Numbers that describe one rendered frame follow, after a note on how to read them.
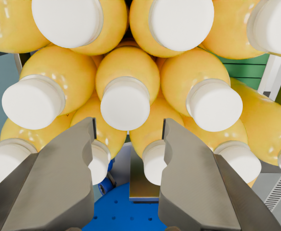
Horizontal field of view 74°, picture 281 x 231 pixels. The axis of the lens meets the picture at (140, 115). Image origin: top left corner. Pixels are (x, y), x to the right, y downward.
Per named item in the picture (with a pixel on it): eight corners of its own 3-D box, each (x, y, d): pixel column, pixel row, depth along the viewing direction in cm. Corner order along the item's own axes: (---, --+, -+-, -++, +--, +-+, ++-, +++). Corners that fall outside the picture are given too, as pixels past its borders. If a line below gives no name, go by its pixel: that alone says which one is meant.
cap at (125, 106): (152, 81, 16) (154, 88, 14) (143, 121, 18) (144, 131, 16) (106, 74, 15) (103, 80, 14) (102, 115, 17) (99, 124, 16)
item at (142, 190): (130, 155, 40) (129, 207, 29) (130, 146, 39) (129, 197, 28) (176, 155, 40) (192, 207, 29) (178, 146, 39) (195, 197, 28)
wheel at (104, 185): (107, 205, 38) (115, 199, 39) (106, 189, 36) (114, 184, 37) (96, 190, 41) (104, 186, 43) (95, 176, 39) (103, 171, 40)
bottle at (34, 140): (70, 114, 38) (20, 189, 21) (44, 86, 35) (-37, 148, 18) (98, 96, 36) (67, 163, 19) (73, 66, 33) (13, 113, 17)
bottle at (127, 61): (154, 41, 32) (175, 67, 15) (146, 81, 35) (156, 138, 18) (112, 33, 31) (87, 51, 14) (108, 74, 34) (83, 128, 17)
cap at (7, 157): (19, 174, 20) (10, 187, 19) (-11, 150, 19) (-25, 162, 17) (46, 159, 19) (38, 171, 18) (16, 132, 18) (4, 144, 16)
